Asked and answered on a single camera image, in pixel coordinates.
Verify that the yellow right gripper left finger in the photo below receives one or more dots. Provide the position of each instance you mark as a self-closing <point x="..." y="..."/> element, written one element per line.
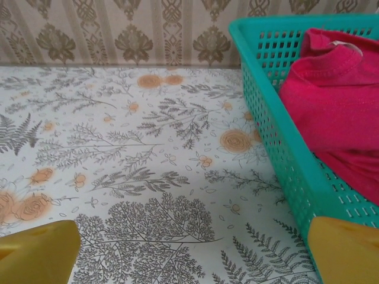
<point x="38" y="254"/>

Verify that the floral table cover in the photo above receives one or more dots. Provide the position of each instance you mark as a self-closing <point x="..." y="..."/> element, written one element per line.
<point x="148" y="148"/>

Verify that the red t-shirt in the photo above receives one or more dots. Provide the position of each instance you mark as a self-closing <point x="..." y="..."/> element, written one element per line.
<point x="325" y="118"/>

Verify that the teal plastic basket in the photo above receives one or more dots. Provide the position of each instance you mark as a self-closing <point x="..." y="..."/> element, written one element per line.
<point x="266" y="88"/>

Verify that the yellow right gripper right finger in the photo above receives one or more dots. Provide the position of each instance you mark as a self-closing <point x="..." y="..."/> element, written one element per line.
<point x="349" y="257"/>

